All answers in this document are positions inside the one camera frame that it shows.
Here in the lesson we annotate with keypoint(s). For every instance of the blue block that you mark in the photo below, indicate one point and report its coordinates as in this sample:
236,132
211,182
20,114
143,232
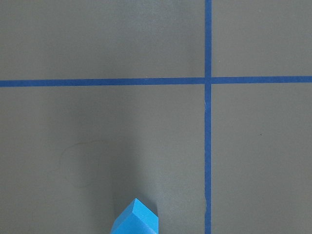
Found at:
136,218

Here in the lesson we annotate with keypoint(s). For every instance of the blue tape line lengthwise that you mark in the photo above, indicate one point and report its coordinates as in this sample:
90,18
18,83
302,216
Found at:
208,141

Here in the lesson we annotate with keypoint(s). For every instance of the blue tape line crosswise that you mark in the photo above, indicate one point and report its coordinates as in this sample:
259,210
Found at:
152,81

